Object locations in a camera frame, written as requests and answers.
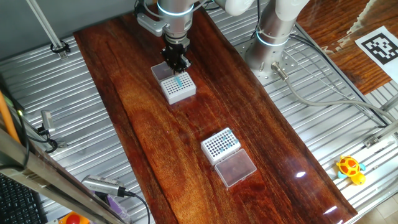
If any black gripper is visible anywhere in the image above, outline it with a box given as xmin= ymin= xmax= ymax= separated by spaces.
xmin=161 ymin=42 xmax=192 ymax=75

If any white hinged pipette tip box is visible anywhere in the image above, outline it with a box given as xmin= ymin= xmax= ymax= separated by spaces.
xmin=150 ymin=61 xmax=197 ymax=106
xmin=200 ymin=127 xmax=257 ymax=189

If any purple pipette tip box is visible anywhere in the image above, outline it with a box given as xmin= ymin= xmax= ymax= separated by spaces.
xmin=105 ymin=194 xmax=131 ymax=223

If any glossy wooden board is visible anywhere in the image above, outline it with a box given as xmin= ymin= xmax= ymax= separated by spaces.
xmin=73 ymin=0 xmax=358 ymax=224

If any black rod clamp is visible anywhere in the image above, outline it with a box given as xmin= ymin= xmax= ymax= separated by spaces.
xmin=50 ymin=39 xmax=72 ymax=54

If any aluminium rod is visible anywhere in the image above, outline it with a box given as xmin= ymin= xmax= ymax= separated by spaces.
xmin=25 ymin=0 xmax=68 ymax=60

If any orange pole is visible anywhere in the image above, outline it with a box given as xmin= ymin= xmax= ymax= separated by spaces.
xmin=0 ymin=90 xmax=21 ymax=144

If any yellow orange turtle toy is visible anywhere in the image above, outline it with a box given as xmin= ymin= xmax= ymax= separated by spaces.
xmin=336 ymin=154 xmax=367 ymax=186

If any white paper marker sheet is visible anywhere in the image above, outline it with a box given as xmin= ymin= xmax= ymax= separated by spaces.
xmin=354 ymin=25 xmax=398 ymax=85

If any black keyboard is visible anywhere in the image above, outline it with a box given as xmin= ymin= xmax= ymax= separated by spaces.
xmin=0 ymin=172 xmax=49 ymax=224

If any aluminium profile bar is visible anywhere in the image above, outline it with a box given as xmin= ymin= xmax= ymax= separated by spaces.
xmin=379 ymin=93 xmax=398 ymax=112

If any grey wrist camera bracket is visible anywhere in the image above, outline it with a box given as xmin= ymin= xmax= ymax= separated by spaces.
xmin=136 ymin=12 xmax=167 ymax=37

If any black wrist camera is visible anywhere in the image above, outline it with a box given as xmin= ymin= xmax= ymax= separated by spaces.
xmin=133 ymin=0 xmax=147 ymax=16

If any grey cable with metal connector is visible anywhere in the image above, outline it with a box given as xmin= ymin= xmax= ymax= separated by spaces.
xmin=271 ymin=61 xmax=398 ymax=124

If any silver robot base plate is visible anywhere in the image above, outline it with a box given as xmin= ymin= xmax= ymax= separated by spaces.
xmin=234 ymin=37 xmax=299 ymax=86

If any black camera cable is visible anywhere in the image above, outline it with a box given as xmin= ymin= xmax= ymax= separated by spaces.
xmin=119 ymin=186 xmax=152 ymax=224

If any black hanging cable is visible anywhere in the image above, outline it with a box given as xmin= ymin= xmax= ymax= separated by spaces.
xmin=0 ymin=110 xmax=30 ymax=171

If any aluminium frame beam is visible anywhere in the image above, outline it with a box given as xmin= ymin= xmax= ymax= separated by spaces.
xmin=0 ymin=127 xmax=131 ymax=224

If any aluminium profile bracket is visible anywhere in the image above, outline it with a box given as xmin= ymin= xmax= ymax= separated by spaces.
xmin=363 ymin=120 xmax=398 ymax=149

